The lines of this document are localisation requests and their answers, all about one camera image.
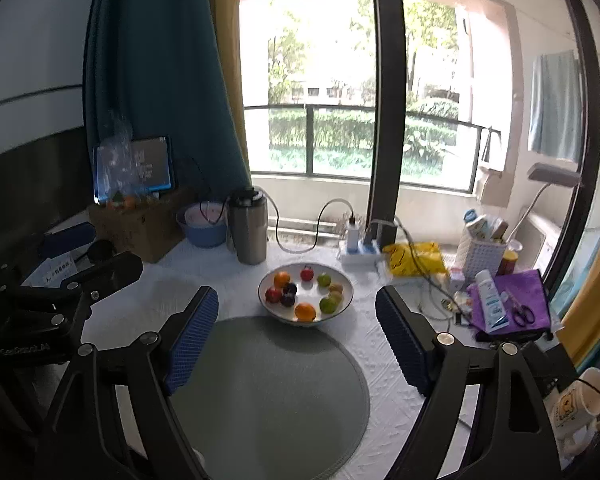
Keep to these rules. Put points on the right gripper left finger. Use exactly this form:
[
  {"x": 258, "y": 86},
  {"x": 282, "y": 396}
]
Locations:
[{"x": 184, "y": 335}]

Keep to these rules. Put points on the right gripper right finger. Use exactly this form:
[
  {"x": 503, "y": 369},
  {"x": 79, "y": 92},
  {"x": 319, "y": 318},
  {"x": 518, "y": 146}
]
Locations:
[{"x": 411, "y": 338}]

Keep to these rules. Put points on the brown kiwi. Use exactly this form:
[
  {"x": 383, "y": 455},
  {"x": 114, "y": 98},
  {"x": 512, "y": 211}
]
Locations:
[
  {"x": 336, "y": 296},
  {"x": 336, "y": 288}
]

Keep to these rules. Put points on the large green fruit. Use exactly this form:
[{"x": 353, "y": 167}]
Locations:
[{"x": 329, "y": 305}]

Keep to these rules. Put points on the red tomato large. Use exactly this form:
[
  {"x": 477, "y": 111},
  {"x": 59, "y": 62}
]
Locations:
[{"x": 273, "y": 295}]

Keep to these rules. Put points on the small green lime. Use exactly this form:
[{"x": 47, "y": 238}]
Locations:
[{"x": 324, "y": 280}]

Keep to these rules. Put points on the orange fruit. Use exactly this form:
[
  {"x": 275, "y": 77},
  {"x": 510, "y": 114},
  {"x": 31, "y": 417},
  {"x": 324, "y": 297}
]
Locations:
[
  {"x": 305, "y": 313},
  {"x": 281, "y": 279}
]

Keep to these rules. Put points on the dark plum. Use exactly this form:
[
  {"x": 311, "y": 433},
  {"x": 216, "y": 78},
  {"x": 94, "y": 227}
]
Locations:
[
  {"x": 290, "y": 288},
  {"x": 287, "y": 300}
]

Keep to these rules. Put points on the red tomato small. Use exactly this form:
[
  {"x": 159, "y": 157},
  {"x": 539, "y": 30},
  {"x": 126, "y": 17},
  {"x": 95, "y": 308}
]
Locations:
[{"x": 307, "y": 274}]

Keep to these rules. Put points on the white tablecloth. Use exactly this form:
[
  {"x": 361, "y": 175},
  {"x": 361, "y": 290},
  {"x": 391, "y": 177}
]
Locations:
[{"x": 167, "y": 287}]

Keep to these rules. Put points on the yellow plastic bag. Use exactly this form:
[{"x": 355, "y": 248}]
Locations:
[{"x": 411, "y": 260}]

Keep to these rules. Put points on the white cream tube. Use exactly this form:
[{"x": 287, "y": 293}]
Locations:
[{"x": 494, "y": 313}]

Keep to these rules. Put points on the white power strip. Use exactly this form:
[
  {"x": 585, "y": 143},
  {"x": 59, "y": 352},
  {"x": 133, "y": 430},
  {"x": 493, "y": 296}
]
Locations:
[{"x": 364, "y": 255}]

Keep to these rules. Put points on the black charger plug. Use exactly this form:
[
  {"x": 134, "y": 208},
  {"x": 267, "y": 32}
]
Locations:
[{"x": 386, "y": 233}]

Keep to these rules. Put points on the white woven basket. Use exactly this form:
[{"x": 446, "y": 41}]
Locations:
[{"x": 474, "y": 255}]

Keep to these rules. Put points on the grey round placemat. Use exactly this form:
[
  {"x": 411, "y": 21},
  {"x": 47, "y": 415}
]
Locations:
[{"x": 269, "y": 401}]

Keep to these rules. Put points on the black scissors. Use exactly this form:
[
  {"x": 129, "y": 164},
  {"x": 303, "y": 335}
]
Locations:
[{"x": 522, "y": 315}]

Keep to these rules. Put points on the white ceramic plate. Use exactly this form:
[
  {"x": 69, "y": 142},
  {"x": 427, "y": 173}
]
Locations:
[{"x": 305, "y": 294}]

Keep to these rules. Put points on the brown cardboard box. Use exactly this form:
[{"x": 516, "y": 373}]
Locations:
[{"x": 148, "y": 231}]

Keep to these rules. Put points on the blue plastic bowl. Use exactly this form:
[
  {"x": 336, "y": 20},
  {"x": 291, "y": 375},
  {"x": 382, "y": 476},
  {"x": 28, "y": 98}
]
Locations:
[{"x": 203, "y": 224}]

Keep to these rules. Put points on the purple cloth pouch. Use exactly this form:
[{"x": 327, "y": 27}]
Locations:
[{"x": 529, "y": 289}]

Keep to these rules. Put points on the white charger plug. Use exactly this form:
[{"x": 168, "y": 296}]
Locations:
[{"x": 352, "y": 235}]

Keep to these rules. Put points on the stainless steel tumbler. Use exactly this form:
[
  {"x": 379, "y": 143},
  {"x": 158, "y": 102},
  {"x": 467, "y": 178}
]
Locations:
[{"x": 248, "y": 223}]

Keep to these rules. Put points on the tablet screen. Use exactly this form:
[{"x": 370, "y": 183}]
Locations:
[{"x": 143, "y": 165}]

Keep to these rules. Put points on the white cartoon mug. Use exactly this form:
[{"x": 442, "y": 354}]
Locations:
[{"x": 575, "y": 416}]

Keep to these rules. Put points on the white desk lamp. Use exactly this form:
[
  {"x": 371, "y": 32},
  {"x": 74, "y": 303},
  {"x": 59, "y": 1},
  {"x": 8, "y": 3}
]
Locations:
[{"x": 548, "y": 175}]

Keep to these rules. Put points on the hanging light blue towel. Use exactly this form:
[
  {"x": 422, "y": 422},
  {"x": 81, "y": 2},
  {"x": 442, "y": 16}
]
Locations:
[{"x": 556, "y": 107}]

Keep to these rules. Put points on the teal curtain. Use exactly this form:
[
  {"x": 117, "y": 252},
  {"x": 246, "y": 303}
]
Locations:
[{"x": 154, "y": 66}]

